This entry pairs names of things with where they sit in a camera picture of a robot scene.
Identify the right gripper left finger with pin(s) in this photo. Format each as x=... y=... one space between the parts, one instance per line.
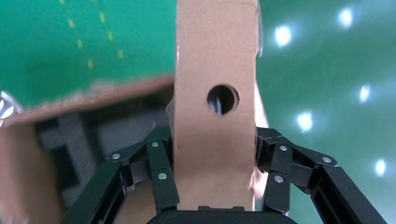
x=161 y=185

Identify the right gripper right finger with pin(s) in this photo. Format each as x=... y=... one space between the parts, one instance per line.
x=328 y=191

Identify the small cardboard box with hole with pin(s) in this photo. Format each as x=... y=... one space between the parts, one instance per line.
x=213 y=46

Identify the large open cardboard carton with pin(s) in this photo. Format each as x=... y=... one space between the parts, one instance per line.
x=18 y=160

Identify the black foam insert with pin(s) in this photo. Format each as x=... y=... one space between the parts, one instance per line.
x=74 y=142

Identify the wide green table cloth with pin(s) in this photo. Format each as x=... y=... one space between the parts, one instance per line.
x=40 y=55

